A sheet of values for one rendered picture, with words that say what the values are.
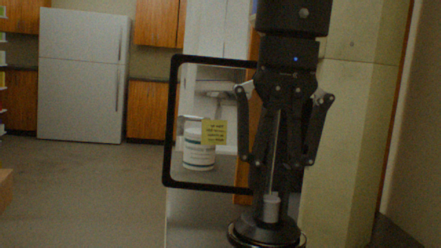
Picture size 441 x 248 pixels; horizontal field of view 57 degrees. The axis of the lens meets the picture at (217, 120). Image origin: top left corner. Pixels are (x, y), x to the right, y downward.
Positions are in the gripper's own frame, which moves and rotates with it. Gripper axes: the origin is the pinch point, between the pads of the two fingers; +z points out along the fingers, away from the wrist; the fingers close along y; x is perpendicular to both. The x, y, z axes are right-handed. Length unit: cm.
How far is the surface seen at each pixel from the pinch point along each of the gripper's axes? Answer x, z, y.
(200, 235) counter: -45, 28, 5
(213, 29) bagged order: -172, -30, -3
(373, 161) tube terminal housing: -41, 5, -35
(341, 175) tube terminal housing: -32.3, 6.4, -23.8
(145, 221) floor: -264, 123, 33
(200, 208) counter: -64, 29, 4
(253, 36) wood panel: -69, -24, -7
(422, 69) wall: -65, -18, -59
